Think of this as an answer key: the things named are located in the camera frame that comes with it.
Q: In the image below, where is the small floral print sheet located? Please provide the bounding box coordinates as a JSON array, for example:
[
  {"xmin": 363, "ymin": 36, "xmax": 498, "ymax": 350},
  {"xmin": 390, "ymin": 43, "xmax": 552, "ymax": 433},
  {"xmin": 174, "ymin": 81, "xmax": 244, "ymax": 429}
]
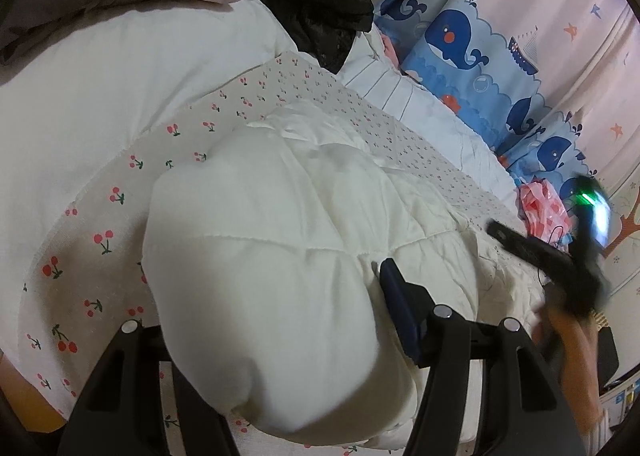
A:
[{"xmin": 220, "ymin": 50, "xmax": 523, "ymax": 237}]

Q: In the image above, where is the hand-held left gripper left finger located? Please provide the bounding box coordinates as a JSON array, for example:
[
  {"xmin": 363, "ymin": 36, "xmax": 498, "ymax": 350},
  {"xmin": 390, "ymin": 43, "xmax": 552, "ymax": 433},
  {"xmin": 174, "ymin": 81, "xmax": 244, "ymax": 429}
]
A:
[{"xmin": 57, "ymin": 321, "xmax": 236, "ymax": 456}]

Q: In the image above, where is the white striped pillow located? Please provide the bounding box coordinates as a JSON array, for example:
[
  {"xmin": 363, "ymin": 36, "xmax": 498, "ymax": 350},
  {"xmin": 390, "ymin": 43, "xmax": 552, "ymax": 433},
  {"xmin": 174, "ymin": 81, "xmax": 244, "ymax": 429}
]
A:
[{"xmin": 340, "ymin": 29, "xmax": 518, "ymax": 209}]

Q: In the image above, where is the white quilted duvet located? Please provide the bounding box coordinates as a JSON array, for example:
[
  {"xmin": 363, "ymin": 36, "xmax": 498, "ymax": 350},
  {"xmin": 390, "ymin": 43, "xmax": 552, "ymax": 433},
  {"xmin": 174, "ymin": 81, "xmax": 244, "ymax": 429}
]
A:
[{"xmin": 137, "ymin": 99, "xmax": 548, "ymax": 452}]

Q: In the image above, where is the pink checkered cloth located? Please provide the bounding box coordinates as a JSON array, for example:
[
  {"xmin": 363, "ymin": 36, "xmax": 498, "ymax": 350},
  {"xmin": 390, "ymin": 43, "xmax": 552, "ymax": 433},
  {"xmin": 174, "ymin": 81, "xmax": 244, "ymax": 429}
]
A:
[{"xmin": 515, "ymin": 179, "xmax": 573, "ymax": 239}]

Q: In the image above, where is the person's right forearm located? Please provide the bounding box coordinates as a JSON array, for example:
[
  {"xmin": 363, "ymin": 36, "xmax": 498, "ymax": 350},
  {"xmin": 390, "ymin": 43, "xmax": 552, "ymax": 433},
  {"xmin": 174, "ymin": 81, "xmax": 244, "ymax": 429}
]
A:
[{"xmin": 545, "ymin": 309, "xmax": 608, "ymax": 442}]

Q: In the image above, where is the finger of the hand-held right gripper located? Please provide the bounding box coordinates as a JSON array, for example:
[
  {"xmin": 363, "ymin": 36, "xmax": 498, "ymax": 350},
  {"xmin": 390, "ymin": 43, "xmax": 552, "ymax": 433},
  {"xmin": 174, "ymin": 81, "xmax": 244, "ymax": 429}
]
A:
[{"xmin": 486, "ymin": 219, "xmax": 578, "ymax": 282}]

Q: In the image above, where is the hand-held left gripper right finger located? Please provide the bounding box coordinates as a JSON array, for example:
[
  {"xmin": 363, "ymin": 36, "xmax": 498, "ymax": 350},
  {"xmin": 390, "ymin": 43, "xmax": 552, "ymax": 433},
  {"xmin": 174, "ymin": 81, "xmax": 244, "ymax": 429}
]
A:
[{"xmin": 378, "ymin": 257, "xmax": 586, "ymax": 456}]

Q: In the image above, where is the cherry print bed sheet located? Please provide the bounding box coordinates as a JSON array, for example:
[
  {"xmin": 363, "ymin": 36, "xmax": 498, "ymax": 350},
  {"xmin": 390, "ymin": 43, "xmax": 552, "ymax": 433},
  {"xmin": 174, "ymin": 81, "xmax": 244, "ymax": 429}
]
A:
[{"xmin": 15, "ymin": 76, "xmax": 391, "ymax": 456}]

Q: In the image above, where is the black lace garment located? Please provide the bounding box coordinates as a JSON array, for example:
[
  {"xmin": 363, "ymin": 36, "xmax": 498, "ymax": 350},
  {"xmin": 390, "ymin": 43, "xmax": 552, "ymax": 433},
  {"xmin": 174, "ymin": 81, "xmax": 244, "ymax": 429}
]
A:
[{"xmin": 255, "ymin": 0, "xmax": 376, "ymax": 74}]

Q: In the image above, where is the blue whale print curtain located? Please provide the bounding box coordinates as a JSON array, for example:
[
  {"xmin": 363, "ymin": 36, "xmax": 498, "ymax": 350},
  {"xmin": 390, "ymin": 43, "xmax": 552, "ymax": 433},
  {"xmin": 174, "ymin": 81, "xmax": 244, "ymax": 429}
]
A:
[{"xmin": 372, "ymin": 0, "xmax": 598, "ymax": 217}]

